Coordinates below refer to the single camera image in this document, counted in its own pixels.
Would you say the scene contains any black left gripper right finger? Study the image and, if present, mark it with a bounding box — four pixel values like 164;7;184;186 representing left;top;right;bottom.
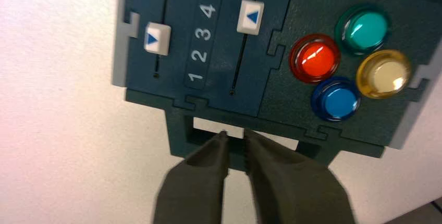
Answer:
243;129;357;224

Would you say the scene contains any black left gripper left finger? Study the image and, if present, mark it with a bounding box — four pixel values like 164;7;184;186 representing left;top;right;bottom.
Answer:
153;130;231;224

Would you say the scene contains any dark teal grey task box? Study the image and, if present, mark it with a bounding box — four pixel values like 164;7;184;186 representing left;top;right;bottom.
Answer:
112;0;442;172

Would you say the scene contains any blue round push button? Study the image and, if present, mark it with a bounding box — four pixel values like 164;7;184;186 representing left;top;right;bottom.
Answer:
310;76;362;123

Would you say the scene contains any red round push button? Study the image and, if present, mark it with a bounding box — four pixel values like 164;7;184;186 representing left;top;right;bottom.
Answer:
288;33;342;85

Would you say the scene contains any yellow round push button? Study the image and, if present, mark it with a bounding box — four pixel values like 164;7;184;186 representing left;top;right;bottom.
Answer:
355;49;412;100

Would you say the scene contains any white slider knob blue arrow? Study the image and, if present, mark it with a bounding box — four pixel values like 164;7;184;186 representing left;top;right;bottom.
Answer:
236;0;265;36
143;21;172;56

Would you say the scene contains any teal round push button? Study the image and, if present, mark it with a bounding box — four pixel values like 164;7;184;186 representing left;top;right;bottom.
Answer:
334;3;391;56

